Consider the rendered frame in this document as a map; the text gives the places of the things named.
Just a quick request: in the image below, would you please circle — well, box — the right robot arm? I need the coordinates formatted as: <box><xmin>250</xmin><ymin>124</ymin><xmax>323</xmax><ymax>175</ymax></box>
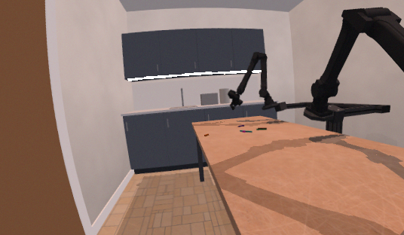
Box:
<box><xmin>228</xmin><ymin>52</ymin><xmax>277</xmax><ymax>107</ymax></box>

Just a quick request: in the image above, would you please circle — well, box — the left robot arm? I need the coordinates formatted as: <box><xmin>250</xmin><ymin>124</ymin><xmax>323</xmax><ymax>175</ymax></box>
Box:
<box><xmin>306</xmin><ymin>7</ymin><xmax>404</xmax><ymax>117</ymax></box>

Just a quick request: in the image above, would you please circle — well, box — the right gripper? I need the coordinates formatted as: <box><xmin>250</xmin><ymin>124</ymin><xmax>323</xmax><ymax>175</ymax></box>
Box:
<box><xmin>230</xmin><ymin>99</ymin><xmax>243</xmax><ymax>110</ymax></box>

